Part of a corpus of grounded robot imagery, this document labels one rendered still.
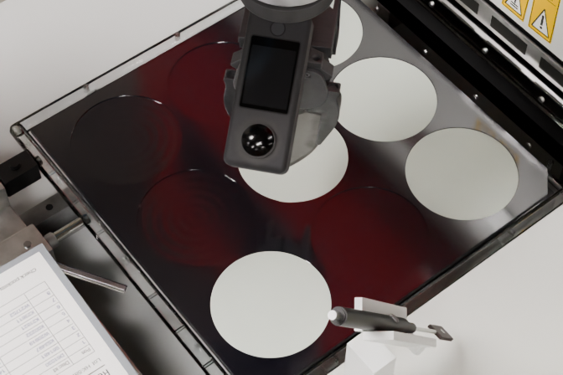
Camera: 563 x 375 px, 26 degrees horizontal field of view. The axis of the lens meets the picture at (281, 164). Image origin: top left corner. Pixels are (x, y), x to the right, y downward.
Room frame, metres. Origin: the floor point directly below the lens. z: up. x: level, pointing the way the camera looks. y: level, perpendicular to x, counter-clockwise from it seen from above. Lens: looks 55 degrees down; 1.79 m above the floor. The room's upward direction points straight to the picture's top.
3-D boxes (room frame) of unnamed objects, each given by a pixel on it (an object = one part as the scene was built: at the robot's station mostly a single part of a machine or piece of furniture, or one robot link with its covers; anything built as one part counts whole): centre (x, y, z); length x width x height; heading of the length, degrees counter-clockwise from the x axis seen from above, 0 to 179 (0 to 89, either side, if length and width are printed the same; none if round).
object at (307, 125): (0.61, -0.02, 1.01); 0.06 x 0.03 x 0.09; 171
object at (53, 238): (0.57, 0.19, 0.89); 0.05 x 0.01 x 0.01; 128
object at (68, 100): (0.79, 0.10, 0.90); 0.37 x 0.01 x 0.01; 128
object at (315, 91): (0.62, -0.01, 1.11); 0.09 x 0.08 x 0.12; 171
